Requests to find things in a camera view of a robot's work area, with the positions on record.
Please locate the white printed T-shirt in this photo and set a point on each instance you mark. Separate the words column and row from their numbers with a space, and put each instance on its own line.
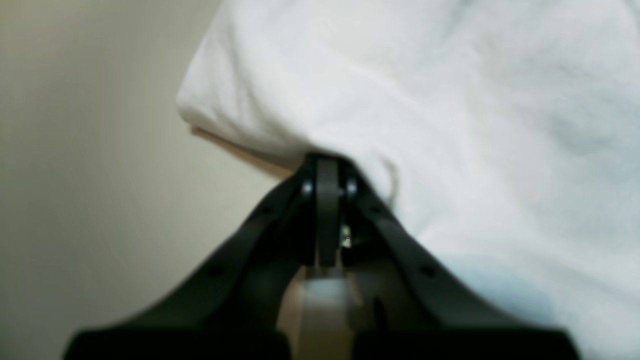
column 503, row 134

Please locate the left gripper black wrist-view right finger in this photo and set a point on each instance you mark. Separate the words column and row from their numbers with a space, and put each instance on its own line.
column 414, row 308

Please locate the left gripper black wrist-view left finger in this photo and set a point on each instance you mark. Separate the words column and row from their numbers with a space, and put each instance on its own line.
column 228, row 308

